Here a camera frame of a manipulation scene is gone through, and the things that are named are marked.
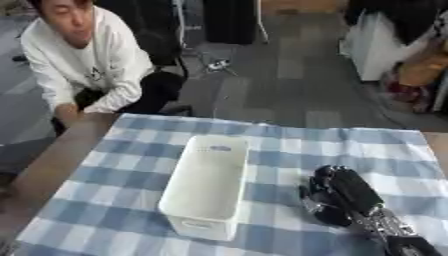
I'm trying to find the person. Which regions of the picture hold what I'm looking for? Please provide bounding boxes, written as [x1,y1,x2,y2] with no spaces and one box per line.
[19,0,188,138]

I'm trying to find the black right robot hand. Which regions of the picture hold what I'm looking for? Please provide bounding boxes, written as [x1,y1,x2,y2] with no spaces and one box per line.
[297,164,387,228]

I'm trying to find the white plastic bin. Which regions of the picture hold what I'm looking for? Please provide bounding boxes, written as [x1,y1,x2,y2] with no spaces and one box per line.
[155,134,252,242]

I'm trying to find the black office chair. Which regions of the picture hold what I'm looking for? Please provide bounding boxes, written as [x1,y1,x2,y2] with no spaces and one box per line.
[134,27,195,116]

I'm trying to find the black cabinet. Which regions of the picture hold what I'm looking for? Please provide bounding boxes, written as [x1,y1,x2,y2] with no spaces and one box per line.
[201,0,259,46]

